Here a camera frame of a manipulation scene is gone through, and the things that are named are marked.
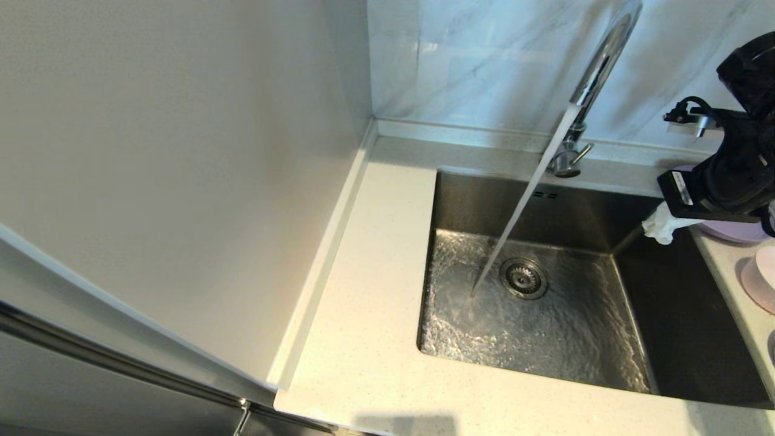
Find purple plastic plate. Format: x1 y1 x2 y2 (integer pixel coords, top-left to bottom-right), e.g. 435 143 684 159
673 163 775 245

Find pink plastic cup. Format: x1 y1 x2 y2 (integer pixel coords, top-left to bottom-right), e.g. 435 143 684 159
740 246 775 314

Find chrome gooseneck kitchen faucet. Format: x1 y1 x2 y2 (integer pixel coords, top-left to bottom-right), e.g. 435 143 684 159
548 0 644 179

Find stainless steel sink basin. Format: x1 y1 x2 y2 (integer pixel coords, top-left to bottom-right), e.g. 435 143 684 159
417 170 773 408

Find running water stream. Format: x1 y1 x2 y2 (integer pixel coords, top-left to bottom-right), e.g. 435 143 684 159
471 103 582 297

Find round metal drain strainer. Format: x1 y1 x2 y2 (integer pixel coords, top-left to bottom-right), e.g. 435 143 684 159
500 257 550 301

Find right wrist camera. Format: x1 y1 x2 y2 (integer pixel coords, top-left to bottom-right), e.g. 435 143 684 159
664 97 724 139

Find chrome refrigerator door handle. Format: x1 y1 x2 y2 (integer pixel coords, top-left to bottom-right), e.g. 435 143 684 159
0 302 252 436

